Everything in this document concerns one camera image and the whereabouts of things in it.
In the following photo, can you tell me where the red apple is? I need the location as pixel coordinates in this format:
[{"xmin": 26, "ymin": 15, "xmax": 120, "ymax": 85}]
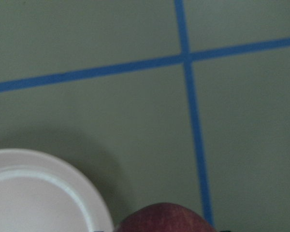
[{"xmin": 115, "ymin": 203, "xmax": 215, "ymax": 232}]

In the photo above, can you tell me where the pink plate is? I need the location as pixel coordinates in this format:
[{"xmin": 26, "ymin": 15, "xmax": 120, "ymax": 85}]
[{"xmin": 0, "ymin": 149, "xmax": 114, "ymax": 232}]

